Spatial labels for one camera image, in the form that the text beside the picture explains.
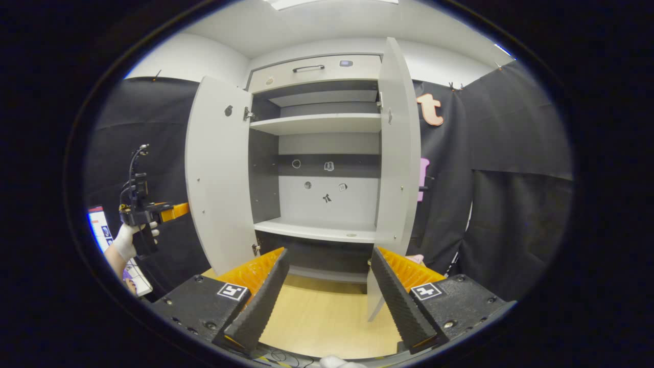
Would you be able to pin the black backdrop cloth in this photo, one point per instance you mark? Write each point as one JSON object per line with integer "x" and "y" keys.
{"x": 511, "y": 204}

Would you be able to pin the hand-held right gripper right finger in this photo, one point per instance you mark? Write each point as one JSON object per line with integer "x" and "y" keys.
{"x": 398, "y": 306}

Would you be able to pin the grey cabinet door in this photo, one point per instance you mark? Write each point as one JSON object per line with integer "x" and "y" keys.
{"x": 398, "y": 153}
{"x": 219, "y": 168}

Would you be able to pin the computer monitor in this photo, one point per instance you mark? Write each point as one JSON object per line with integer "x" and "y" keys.
{"x": 102, "y": 230}

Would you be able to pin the grey double-door shoe cabinet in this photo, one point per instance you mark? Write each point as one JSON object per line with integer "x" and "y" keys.
{"x": 327, "y": 148}

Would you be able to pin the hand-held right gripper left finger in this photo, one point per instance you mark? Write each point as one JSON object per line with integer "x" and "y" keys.
{"x": 263, "y": 301}

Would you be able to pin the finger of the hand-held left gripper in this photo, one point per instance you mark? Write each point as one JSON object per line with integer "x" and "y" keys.
{"x": 176, "y": 210}

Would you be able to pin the ceiling light panel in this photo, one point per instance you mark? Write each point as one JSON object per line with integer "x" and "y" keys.
{"x": 332, "y": 4}
{"x": 503, "y": 49}

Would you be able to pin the printed paper sheet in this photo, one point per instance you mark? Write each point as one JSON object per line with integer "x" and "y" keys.
{"x": 138, "y": 278}

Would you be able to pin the grey cabinet shelf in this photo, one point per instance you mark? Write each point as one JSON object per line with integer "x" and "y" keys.
{"x": 317, "y": 231}
{"x": 317, "y": 123}
{"x": 327, "y": 98}

